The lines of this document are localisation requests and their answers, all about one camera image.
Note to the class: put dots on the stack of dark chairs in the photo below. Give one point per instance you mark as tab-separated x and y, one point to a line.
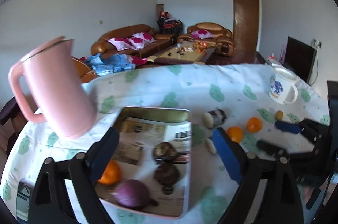
170	26

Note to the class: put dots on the wall power outlet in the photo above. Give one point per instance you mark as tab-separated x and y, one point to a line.
317	43

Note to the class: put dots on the dark wooden chair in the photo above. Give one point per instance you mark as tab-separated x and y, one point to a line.
8	110

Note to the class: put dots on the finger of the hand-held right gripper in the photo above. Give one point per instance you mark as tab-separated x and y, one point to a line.
269	147
287	127

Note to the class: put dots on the wooden coffee table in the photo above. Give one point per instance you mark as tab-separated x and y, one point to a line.
174	56

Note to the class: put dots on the brown leather armchair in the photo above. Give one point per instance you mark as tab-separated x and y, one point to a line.
224	44

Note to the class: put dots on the blue cloth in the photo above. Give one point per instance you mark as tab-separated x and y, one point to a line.
111	63

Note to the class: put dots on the long brown leather sofa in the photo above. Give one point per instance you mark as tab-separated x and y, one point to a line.
103	47

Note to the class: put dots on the tall cylindrical floor lamp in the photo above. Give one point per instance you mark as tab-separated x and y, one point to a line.
160	9

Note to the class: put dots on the purple onion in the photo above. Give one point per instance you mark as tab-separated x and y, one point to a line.
132	195

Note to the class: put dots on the brown wooden door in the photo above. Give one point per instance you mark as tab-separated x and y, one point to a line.
245	23

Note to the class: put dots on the small pink floral pillow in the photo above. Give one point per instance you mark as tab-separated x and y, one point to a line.
202	34

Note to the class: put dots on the dark brown mangosteen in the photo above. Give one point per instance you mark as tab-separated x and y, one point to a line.
167	173
165	151

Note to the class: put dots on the printed paper leaflet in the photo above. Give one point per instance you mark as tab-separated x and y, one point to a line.
148	134

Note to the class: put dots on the pile of small snacks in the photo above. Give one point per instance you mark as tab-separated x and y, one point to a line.
196	47

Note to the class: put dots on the black smartphone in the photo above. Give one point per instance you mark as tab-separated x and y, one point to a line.
23	197

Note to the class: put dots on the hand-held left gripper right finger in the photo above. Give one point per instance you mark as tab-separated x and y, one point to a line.
227	155

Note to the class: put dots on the orange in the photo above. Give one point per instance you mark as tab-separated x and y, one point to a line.
235	134
254	125
112	172

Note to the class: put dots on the white printed mug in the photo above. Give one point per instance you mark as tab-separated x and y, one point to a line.
280	86

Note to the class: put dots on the pink metal tin box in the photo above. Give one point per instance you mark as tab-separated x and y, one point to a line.
153	114

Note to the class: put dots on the black television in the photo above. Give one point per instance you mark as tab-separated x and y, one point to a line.
299	57

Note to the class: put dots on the pink electric kettle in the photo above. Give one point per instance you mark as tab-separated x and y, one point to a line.
55	86

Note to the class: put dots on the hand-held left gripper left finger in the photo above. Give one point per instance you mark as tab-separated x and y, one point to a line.
105	155

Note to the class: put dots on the small yellow-brown longan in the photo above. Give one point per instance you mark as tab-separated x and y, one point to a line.
279	115

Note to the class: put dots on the dark red cloth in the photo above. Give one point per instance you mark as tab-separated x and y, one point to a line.
137	60

